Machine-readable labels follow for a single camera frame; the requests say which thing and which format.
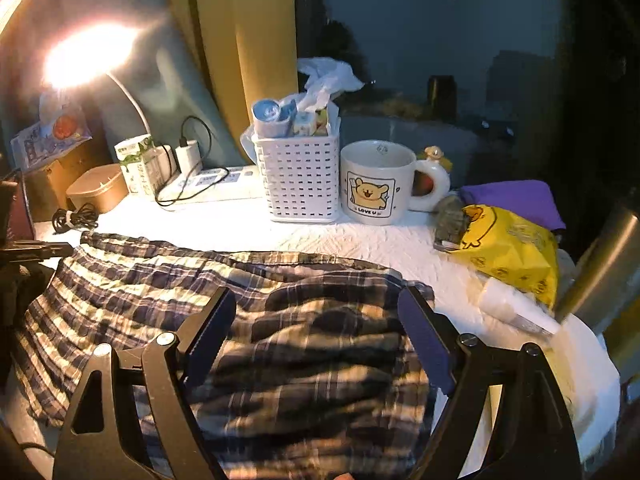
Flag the white snack bag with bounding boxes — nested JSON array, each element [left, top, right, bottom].
[[10, 92, 94, 166]]

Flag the purple cloth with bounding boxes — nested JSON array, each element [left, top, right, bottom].
[[459, 180, 566, 231]]

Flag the grey-green pouch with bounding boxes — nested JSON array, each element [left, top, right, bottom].
[[432, 194, 471, 253]]

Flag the plaid flannel shirt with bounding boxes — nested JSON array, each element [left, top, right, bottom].
[[12, 232, 439, 480]]

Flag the white perforated basket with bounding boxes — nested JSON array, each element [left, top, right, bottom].
[[252, 132, 342, 224]]

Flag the teal curtain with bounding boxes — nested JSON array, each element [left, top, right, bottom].
[[0, 0, 236, 171]]

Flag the white power strip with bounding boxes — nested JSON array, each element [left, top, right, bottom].
[[160, 165, 266, 204]]

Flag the white tube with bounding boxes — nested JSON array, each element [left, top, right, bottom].
[[475, 277, 561, 336]]

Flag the tablet with red screen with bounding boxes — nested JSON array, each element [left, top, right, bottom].
[[0, 180, 36, 241]]

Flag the yellow cartoon bag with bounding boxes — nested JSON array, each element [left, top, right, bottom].
[[452, 205, 559, 309]]

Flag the small yellow carton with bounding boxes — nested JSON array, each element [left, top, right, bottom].
[[292, 107, 331, 136]]

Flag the steel thermos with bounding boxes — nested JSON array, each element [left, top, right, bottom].
[[555, 200, 640, 322]]

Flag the yellow curtain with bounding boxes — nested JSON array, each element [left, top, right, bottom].
[[155, 0, 301, 168]]

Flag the cardboard box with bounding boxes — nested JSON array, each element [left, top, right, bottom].
[[22, 147, 108, 222]]

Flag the white desk lamp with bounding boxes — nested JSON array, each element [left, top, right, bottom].
[[42, 25, 153, 141]]

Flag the coiled black cable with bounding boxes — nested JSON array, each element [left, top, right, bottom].
[[51, 203, 100, 234]]

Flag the small yellow duck figure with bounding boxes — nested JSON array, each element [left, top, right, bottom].
[[422, 145, 453, 171]]

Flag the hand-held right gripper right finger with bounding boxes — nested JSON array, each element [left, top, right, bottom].
[[397, 285, 583, 480]]

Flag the dark bottle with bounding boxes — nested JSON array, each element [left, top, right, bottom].
[[427, 75, 457, 121]]

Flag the green and white carton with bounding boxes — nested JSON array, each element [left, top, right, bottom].
[[114, 134, 174, 196]]

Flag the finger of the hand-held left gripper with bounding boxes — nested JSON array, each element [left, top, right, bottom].
[[0, 241, 74, 264]]

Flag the brown lidded food container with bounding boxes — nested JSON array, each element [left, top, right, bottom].
[[66, 164, 131, 213]]

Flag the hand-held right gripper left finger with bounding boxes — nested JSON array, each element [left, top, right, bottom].
[[52, 286, 238, 480]]

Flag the white charger plug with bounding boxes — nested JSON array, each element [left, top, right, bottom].
[[176, 140, 202, 174]]

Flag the white cartoon bear mug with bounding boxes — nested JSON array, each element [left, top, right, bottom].
[[340, 140, 451, 226]]

